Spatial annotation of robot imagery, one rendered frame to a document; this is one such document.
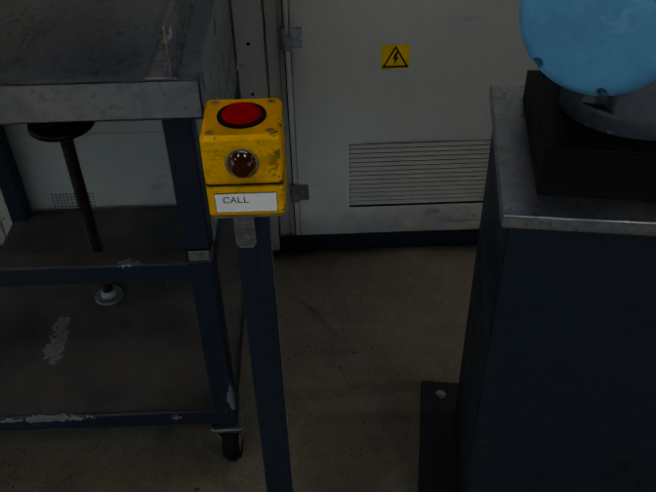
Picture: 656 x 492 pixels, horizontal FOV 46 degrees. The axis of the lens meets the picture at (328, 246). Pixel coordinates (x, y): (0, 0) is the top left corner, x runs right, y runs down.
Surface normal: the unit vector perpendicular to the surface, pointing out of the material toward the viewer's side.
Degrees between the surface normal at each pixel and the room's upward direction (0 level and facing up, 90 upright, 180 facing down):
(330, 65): 90
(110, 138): 90
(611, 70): 90
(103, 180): 90
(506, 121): 0
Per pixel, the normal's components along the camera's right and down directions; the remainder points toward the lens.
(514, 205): -0.02, -0.77
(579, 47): -0.50, 0.56
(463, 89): 0.03, 0.63
